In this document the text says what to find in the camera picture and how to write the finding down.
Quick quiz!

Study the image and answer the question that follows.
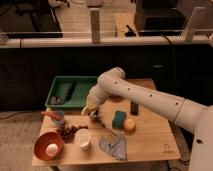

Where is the green sponge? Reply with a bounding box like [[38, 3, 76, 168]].
[[112, 111, 126, 129]]

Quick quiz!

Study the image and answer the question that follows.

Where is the metal measuring cup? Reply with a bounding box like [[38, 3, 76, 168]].
[[89, 111, 115, 135]]

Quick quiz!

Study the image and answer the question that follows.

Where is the white horizontal rail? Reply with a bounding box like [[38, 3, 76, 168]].
[[0, 35, 211, 49]]

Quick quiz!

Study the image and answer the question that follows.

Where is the orange fruit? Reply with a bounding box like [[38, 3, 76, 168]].
[[123, 118, 136, 132]]

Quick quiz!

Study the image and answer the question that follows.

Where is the yellow banana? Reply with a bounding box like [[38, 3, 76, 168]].
[[81, 104, 98, 115]]

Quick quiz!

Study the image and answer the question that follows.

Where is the small grey object in tray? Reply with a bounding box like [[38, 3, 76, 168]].
[[50, 96, 65, 105]]

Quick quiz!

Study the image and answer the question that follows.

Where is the dark tool in tray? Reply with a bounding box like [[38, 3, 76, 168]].
[[65, 82, 76, 101]]

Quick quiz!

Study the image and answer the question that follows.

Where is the black rectangular block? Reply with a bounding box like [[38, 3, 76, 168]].
[[130, 102, 138, 116]]

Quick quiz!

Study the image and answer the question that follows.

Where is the blue grey cloth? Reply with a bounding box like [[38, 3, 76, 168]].
[[99, 135, 127, 161]]

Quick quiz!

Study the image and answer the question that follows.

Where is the green plastic tray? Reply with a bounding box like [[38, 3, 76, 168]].
[[45, 76, 97, 110]]

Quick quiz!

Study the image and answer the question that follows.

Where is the white egg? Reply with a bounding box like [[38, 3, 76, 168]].
[[46, 143, 58, 156]]

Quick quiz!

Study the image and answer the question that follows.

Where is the bunch of dark grapes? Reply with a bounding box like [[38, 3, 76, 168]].
[[56, 125, 88, 141]]

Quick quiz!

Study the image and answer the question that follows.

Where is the grey upright post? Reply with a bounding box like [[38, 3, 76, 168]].
[[90, 8, 100, 43]]

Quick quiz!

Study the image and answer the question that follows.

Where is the wooden table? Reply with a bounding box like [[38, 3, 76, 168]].
[[31, 78, 181, 168]]

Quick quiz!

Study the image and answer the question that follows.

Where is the blue cup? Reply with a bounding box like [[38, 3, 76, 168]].
[[53, 110, 65, 126]]

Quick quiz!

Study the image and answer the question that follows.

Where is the white cup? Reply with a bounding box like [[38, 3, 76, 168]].
[[74, 129, 91, 150]]

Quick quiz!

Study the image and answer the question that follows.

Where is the orange bowl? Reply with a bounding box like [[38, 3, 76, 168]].
[[34, 132, 63, 161]]

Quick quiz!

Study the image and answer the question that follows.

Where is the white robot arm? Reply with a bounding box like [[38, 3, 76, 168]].
[[82, 67, 213, 171]]

